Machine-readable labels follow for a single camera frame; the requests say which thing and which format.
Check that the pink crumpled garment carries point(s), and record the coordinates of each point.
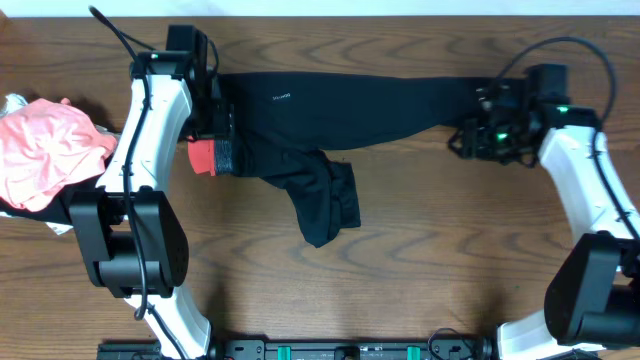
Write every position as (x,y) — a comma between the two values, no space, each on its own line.
(45,150)

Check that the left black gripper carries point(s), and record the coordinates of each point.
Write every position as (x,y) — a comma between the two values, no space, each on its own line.
(222,125)

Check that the black leggings red waistband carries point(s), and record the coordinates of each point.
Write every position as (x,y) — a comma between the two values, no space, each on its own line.
(285,123)

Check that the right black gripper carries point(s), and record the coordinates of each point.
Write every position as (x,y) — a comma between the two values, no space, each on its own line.
(471,142)

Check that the black folded garment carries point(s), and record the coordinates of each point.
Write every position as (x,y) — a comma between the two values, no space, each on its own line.
(57,211)

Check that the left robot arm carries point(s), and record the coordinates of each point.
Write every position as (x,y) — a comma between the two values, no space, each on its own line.
(130,238)

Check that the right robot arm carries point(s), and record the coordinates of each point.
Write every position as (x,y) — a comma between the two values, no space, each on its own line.
(592,303)

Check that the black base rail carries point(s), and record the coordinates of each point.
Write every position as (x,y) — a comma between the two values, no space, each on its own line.
(446,347)

